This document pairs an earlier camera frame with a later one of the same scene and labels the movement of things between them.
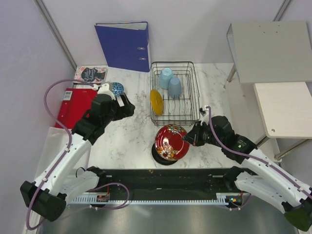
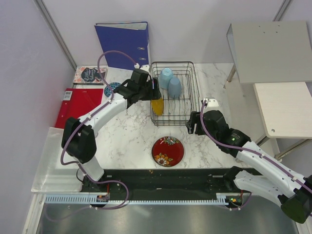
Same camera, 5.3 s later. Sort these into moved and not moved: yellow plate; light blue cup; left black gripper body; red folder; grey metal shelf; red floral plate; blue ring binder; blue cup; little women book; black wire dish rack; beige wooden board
Moved: left black gripper body; red floral plate
Not moved: light blue cup; little women book; blue ring binder; blue cup; red folder; black wire dish rack; grey metal shelf; yellow plate; beige wooden board
